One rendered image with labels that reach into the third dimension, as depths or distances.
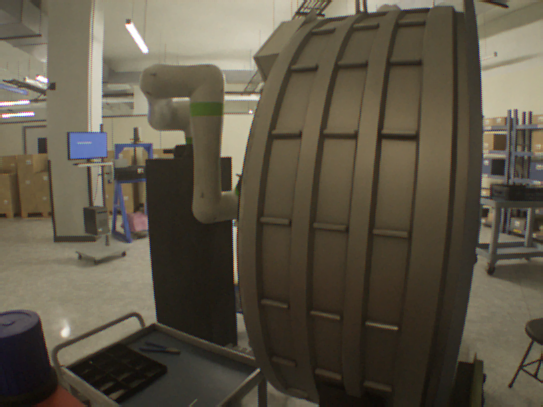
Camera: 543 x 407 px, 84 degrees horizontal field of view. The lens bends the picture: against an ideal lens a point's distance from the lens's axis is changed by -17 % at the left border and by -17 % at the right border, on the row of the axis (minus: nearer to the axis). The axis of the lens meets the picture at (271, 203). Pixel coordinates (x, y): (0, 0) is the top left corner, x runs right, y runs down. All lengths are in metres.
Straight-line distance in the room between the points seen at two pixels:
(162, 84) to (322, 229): 0.73
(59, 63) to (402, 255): 5.81
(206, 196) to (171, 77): 0.40
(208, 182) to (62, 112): 4.90
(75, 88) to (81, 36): 0.81
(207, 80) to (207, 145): 0.21
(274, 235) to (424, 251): 0.30
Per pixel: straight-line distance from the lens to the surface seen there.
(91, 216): 4.85
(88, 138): 4.65
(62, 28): 6.24
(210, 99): 1.18
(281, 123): 0.78
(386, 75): 0.76
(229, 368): 1.28
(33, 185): 8.67
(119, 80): 11.46
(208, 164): 1.19
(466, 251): 0.60
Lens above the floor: 1.39
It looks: 9 degrees down
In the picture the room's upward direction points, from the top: straight up
